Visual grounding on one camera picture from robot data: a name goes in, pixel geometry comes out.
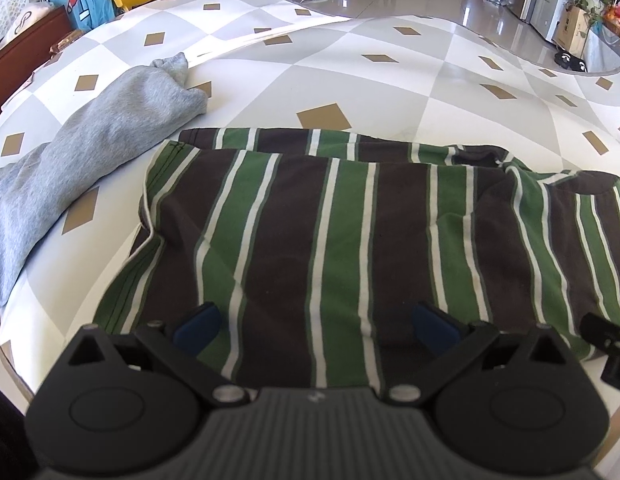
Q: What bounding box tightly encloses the checkered diamond pattern tablecloth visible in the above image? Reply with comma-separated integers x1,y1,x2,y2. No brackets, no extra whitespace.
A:
0,0,620,463

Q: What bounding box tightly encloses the fruit basket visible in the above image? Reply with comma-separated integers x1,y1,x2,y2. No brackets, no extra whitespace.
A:
604,5,620,43

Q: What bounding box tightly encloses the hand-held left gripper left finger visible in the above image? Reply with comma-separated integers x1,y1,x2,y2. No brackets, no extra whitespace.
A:
65,301,251,407

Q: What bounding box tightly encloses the grey sweatshirt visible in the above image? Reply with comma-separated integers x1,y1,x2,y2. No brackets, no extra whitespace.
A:
0,52,208,311

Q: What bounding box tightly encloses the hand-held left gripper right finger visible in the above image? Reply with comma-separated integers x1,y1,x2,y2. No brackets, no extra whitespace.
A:
382,301,571,408

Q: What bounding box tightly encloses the cardboard box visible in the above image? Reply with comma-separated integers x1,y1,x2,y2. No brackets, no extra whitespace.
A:
554,5,589,59

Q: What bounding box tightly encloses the black slipper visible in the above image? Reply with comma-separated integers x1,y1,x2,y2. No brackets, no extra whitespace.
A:
554,51,588,72

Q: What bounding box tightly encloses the blue patterned cloth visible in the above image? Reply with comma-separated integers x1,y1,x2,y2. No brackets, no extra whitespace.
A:
40,0,123,36

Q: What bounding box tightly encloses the white pillow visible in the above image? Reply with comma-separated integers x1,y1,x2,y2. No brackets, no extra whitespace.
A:
0,2,53,51

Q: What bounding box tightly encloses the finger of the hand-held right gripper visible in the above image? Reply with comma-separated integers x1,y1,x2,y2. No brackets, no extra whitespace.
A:
580,312,620,387

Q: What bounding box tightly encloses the brown wooden cabinet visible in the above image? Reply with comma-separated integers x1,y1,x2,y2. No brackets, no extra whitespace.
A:
0,7,83,96

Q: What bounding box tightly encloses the green brown striped shirt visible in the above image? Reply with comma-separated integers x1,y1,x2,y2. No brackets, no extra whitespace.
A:
92,127,620,393

